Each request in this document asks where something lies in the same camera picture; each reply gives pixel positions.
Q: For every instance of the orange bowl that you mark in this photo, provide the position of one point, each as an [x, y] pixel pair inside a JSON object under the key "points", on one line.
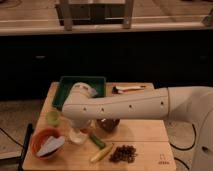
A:
{"points": [[40, 138]]}

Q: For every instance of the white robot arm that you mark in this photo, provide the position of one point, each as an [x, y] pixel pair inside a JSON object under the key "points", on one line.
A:
{"points": [[193, 104]]}

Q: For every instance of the grey cloth in bowl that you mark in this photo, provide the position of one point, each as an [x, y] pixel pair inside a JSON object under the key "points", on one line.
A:
{"points": [[50, 145]]}

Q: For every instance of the wooden stool legs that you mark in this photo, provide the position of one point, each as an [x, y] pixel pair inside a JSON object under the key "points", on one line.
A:
{"points": [[91, 13]]}

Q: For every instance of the green cucumber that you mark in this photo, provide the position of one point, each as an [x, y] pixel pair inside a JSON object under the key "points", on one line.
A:
{"points": [[97, 141]]}

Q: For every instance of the black chair frame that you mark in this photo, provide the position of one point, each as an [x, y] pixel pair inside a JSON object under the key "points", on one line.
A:
{"points": [[8, 158]]}

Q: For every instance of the red apple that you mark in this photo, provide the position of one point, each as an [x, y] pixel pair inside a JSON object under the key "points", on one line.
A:
{"points": [[84, 131]]}

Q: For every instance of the dark red bowl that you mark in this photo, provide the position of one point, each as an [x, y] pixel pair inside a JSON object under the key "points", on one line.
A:
{"points": [[108, 124]]}

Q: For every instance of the green plastic tray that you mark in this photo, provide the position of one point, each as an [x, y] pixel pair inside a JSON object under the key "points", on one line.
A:
{"points": [[66, 83]]}

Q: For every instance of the pile of brown raisins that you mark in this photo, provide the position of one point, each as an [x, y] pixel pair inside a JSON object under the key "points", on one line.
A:
{"points": [[124, 153]]}

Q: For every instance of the grey sponge block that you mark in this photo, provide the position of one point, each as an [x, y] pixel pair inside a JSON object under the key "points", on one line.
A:
{"points": [[93, 93]]}

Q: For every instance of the white paper cup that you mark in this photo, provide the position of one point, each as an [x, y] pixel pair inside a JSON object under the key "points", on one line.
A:
{"points": [[77, 136]]}

